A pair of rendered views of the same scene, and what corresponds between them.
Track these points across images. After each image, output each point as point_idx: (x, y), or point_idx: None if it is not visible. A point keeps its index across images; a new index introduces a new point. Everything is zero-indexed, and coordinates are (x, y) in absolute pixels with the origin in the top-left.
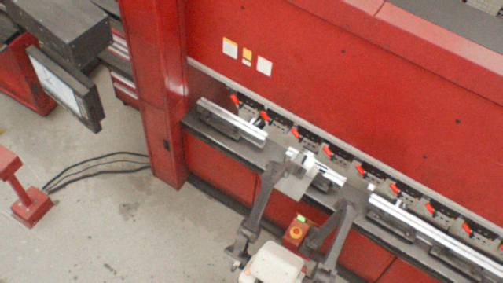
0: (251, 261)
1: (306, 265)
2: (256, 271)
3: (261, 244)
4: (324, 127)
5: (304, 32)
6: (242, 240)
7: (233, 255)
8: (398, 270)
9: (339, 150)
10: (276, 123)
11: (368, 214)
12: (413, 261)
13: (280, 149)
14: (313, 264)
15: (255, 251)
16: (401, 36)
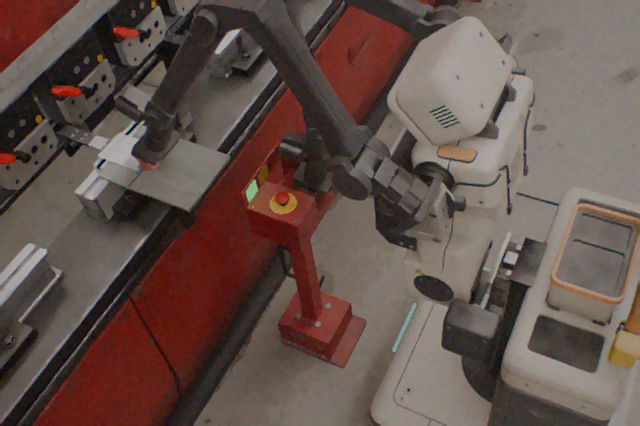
0: (436, 157)
1: (290, 298)
2: (480, 108)
3: (253, 387)
4: None
5: None
6: (388, 171)
7: (428, 196)
8: (326, 79)
9: (129, 4)
10: (23, 147)
11: (243, 67)
12: (323, 25)
13: (72, 233)
14: (287, 287)
15: (269, 396)
16: None
